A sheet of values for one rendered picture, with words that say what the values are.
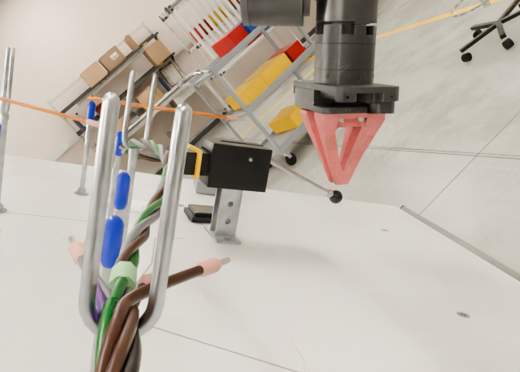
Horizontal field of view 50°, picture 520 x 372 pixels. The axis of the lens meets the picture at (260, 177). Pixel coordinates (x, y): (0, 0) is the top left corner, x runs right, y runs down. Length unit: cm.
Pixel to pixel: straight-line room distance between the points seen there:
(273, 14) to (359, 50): 9
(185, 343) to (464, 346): 19
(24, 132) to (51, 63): 104
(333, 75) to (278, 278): 19
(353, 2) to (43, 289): 35
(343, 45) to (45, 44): 813
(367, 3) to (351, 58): 5
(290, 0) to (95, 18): 814
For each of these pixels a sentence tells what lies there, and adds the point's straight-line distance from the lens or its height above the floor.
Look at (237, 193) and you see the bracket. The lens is 52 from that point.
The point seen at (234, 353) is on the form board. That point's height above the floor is 111.
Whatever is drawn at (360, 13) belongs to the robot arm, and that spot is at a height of 117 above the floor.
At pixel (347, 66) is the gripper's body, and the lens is 53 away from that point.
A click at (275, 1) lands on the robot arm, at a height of 122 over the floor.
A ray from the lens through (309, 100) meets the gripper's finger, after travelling 55.
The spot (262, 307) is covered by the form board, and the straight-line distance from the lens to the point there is 39.
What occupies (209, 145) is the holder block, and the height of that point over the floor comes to 117.
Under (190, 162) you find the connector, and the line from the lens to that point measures 49.
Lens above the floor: 125
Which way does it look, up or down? 15 degrees down
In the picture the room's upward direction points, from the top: 41 degrees counter-clockwise
